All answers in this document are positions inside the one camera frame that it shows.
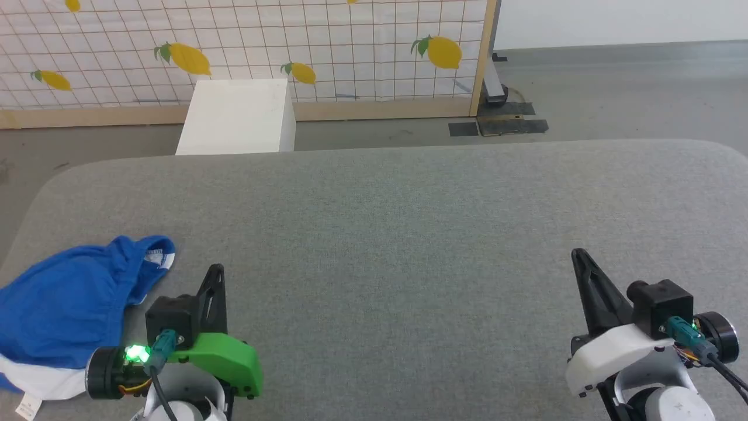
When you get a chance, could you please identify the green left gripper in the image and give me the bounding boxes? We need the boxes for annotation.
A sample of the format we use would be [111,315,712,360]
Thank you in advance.
[168,264,264,400]

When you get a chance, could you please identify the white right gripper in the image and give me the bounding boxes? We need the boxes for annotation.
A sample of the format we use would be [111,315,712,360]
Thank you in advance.
[565,248,682,398]

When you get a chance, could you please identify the blue shorts with white waistband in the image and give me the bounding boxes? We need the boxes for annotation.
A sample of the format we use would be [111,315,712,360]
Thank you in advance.
[0,235,176,419]

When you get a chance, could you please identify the white rectangular box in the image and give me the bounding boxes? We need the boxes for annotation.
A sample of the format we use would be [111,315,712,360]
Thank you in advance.
[175,78,297,156]

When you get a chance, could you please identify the long black floor mat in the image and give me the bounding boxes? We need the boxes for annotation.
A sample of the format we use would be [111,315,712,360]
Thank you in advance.
[477,118,549,137]

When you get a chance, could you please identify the narrow black floor mat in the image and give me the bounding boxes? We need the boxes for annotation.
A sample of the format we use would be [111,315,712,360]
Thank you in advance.
[484,102,536,116]

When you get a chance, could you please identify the grey metal stand leg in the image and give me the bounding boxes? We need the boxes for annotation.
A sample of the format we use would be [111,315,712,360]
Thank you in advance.
[482,0,510,107]

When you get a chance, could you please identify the lemon print partition screen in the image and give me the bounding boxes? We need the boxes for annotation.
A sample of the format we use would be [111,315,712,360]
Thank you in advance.
[0,0,498,129]

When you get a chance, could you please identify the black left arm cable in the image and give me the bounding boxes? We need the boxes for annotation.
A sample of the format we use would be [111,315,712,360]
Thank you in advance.
[144,329,178,421]

